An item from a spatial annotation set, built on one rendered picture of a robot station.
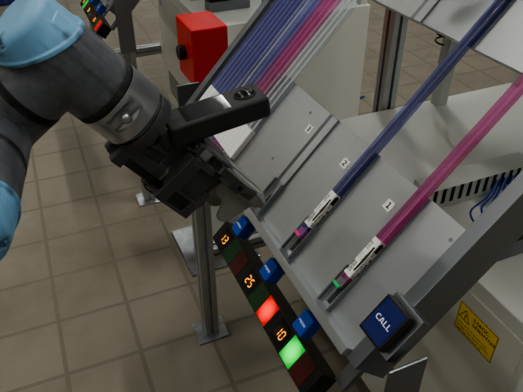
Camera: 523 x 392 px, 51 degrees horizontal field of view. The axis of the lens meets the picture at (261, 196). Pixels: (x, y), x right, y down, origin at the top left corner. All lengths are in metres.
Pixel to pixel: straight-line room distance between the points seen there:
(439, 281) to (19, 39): 0.48
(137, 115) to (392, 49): 0.91
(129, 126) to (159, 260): 1.35
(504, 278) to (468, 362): 0.17
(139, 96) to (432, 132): 0.91
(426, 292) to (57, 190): 1.85
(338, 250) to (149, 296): 1.10
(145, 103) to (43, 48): 0.11
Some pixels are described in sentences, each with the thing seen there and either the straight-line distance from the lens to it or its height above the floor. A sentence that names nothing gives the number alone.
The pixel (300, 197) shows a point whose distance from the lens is 0.83.
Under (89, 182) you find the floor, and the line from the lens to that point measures 2.33.
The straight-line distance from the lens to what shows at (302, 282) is 0.74.
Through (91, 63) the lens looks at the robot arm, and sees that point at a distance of 0.54.
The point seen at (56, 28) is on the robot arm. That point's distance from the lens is 0.53.
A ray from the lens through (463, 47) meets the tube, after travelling 0.78.
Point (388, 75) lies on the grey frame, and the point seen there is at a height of 0.71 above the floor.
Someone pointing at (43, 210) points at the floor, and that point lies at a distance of 2.23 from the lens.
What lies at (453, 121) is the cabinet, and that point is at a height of 0.62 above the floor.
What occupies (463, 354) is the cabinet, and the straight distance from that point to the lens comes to 1.07.
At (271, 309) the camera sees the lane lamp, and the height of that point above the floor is 0.66.
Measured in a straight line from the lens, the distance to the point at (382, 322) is 0.63.
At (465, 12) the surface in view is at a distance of 0.83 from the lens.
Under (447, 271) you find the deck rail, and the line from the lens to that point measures 0.65.
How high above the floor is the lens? 1.25
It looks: 36 degrees down
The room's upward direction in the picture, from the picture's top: straight up
